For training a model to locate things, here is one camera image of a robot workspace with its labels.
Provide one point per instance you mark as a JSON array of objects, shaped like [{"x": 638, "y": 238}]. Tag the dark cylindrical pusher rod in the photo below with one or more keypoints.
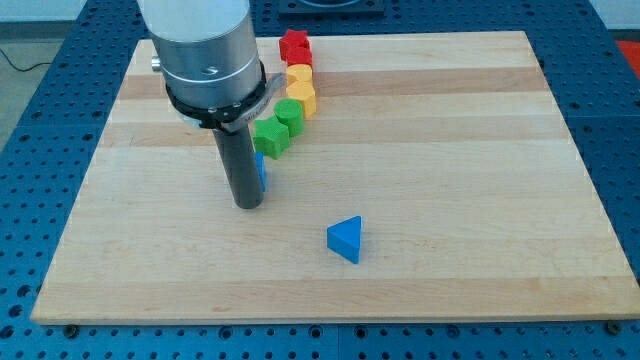
[{"x": 238, "y": 158}]

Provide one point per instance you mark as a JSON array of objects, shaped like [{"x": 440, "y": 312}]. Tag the blue triangle block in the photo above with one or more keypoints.
[{"x": 344, "y": 238}]

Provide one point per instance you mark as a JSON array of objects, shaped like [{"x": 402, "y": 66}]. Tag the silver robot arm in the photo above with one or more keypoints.
[{"x": 207, "y": 52}]

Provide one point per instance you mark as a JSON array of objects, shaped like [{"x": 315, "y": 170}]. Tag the blue cube block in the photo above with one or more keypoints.
[{"x": 261, "y": 168}]

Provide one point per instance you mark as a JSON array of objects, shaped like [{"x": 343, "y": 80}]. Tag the red cube block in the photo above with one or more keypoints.
[{"x": 299, "y": 56}]

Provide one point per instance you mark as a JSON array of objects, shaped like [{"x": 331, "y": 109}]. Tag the green star block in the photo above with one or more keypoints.
[{"x": 271, "y": 137}]

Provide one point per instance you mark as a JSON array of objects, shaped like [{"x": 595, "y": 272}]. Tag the green cylinder block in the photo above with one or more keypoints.
[{"x": 290, "y": 113}]

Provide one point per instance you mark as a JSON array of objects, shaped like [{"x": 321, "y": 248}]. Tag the yellow hexagon block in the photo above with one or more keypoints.
[{"x": 303, "y": 92}]

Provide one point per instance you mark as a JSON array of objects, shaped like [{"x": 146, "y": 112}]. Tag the yellow round block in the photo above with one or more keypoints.
[{"x": 299, "y": 73}]

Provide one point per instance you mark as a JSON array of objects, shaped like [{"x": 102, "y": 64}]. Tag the red star block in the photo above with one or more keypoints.
[{"x": 293, "y": 39}]

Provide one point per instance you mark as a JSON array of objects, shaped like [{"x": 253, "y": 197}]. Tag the wooden board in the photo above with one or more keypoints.
[{"x": 475, "y": 203}]

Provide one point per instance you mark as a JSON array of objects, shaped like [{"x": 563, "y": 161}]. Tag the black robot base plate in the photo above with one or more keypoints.
[{"x": 326, "y": 7}]

